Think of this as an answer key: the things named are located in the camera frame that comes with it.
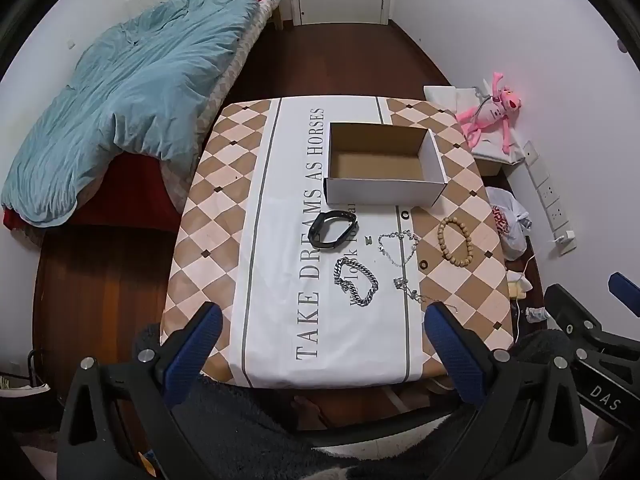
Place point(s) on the white cardboard box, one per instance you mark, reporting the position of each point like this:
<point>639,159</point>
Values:
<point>385,192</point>

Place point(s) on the black wristband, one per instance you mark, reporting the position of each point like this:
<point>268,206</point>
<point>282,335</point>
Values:
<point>316,232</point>

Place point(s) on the checkered printed tablecloth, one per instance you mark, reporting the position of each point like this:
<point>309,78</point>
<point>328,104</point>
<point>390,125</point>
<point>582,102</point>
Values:
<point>290,240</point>

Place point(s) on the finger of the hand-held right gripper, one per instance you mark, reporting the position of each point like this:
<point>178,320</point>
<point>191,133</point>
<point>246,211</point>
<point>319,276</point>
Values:
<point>570,317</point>
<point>627,292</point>

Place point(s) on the white charger plug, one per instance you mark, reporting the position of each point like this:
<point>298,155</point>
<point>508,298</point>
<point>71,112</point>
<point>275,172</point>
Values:
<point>566,240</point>

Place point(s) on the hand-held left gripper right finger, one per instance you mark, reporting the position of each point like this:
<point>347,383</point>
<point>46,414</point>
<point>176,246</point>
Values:
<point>452,352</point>

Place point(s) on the red bed base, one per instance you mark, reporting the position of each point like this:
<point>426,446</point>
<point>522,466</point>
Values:
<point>130,185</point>

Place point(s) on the wooden bed leg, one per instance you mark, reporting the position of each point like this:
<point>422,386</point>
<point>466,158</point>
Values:
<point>277,15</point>

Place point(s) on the stack of papers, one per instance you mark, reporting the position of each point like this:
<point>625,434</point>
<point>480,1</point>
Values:
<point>30,388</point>

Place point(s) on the dark fleece pants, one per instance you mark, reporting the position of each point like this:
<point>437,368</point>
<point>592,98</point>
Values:
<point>240,425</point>

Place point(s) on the pink plush toy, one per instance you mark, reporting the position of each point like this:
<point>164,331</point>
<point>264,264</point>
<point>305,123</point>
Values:
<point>487,115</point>

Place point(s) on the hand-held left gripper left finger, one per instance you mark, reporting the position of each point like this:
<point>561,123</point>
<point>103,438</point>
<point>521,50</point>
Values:
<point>195,352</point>

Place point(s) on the light blue duvet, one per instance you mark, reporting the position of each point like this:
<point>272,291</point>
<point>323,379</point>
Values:
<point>130,95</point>

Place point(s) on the white wall socket strip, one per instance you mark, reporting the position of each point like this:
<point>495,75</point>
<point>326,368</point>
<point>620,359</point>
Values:
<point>547,190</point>

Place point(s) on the white red-print plastic bag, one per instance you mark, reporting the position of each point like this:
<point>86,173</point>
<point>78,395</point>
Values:
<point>510,230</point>

